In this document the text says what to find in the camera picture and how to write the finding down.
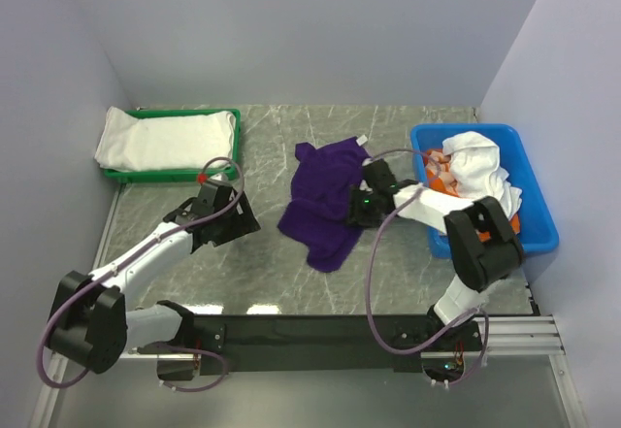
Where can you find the blue plastic bin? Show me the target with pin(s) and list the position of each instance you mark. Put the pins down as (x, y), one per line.
(538, 233)

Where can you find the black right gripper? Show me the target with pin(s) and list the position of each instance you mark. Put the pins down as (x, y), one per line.
(355, 213)

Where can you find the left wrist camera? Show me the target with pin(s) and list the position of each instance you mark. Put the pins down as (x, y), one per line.
(204, 178)

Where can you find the orange towel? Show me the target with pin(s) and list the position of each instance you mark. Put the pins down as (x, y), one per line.
(439, 174)

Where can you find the large white waffle towel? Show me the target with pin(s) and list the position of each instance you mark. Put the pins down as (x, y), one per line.
(131, 144)

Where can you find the purple towel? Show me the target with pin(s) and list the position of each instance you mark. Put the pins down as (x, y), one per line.
(316, 215)

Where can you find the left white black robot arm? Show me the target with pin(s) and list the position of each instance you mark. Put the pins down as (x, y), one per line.
(90, 322)

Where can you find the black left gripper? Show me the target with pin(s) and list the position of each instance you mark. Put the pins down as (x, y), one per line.
(245, 222)

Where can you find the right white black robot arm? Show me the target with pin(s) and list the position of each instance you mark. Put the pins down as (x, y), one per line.
(483, 246)

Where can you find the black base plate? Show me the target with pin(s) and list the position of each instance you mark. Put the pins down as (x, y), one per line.
(272, 343)

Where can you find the aluminium frame rail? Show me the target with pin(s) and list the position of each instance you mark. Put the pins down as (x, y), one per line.
(524, 382)

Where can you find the green plastic tray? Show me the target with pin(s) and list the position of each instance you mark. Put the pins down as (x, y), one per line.
(172, 175)

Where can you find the white crumpled towel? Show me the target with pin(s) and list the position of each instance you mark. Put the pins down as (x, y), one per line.
(473, 170)

